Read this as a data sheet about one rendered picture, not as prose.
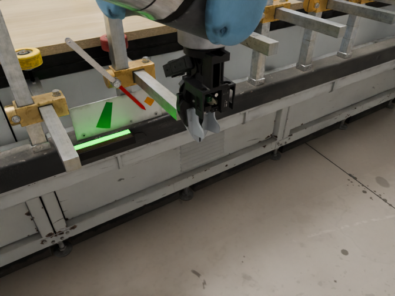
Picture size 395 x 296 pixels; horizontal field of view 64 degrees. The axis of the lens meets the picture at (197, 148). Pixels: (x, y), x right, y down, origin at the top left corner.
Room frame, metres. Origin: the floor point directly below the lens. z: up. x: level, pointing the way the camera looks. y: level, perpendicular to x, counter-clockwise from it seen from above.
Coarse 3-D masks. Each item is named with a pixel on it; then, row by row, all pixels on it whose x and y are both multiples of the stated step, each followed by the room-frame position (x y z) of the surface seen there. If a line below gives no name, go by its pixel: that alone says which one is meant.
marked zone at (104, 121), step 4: (108, 104) 0.76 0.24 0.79; (104, 108) 0.75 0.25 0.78; (108, 108) 0.76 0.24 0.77; (104, 112) 0.75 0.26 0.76; (108, 112) 0.76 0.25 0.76; (104, 116) 0.75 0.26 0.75; (108, 116) 0.76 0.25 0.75; (100, 120) 0.75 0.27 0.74; (104, 120) 0.75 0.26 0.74; (108, 120) 0.76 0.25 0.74; (100, 124) 0.74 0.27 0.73; (104, 124) 0.75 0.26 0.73; (108, 124) 0.76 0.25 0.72
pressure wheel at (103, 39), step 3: (102, 36) 0.96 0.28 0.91; (105, 36) 0.96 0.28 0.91; (126, 36) 0.96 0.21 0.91; (102, 39) 0.93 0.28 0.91; (105, 39) 0.93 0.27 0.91; (126, 39) 0.95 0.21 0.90; (102, 42) 0.93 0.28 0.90; (105, 42) 0.92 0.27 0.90; (126, 42) 0.95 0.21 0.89; (102, 45) 0.93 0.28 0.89; (105, 45) 0.92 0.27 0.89; (108, 45) 0.92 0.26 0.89; (126, 45) 0.95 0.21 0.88; (102, 48) 0.93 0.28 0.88; (105, 48) 0.92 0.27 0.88; (108, 48) 0.92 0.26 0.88; (126, 48) 0.95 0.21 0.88; (108, 51) 0.92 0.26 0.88
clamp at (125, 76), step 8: (128, 64) 0.83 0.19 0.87; (136, 64) 0.83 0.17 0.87; (144, 64) 0.83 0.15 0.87; (152, 64) 0.84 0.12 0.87; (112, 72) 0.79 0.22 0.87; (120, 72) 0.79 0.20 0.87; (128, 72) 0.80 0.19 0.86; (152, 72) 0.84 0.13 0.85; (104, 80) 0.80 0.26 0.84; (120, 80) 0.79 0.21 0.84; (128, 80) 0.80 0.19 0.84
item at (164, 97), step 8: (136, 72) 0.80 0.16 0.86; (144, 72) 0.80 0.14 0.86; (136, 80) 0.79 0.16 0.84; (144, 80) 0.75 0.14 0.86; (152, 80) 0.75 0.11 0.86; (144, 88) 0.75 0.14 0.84; (152, 88) 0.71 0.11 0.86; (160, 88) 0.70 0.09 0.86; (152, 96) 0.71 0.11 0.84; (160, 96) 0.67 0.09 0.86; (168, 96) 0.66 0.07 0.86; (160, 104) 0.67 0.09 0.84; (168, 104) 0.63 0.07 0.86; (168, 112) 0.64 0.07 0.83; (176, 112) 0.60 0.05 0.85
